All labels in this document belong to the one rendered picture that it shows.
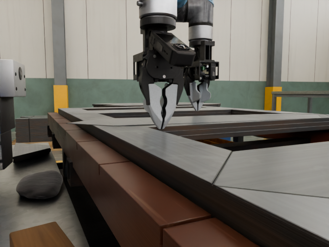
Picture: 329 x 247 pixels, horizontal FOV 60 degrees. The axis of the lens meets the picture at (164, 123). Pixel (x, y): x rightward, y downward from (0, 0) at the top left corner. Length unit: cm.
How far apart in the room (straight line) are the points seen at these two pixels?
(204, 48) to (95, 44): 694
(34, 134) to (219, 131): 450
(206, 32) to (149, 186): 68
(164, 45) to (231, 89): 819
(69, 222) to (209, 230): 41
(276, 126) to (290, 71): 909
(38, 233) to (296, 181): 32
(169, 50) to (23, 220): 40
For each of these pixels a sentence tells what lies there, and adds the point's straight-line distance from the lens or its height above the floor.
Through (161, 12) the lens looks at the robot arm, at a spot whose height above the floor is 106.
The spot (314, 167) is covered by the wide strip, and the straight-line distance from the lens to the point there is 29.
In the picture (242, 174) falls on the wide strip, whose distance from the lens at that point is 24.
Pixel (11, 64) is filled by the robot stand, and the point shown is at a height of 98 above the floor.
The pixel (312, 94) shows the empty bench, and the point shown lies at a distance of 394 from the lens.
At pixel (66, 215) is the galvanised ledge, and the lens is 60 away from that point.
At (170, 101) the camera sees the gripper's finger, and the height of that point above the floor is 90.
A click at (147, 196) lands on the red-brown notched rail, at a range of 24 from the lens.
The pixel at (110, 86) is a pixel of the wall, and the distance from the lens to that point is 767.
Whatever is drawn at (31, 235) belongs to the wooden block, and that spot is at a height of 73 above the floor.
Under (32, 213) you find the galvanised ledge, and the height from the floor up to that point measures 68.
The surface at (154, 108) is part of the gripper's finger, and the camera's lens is 55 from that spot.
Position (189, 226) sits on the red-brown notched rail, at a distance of 20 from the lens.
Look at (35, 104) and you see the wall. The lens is 774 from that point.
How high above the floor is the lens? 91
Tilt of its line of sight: 6 degrees down
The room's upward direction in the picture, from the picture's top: straight up
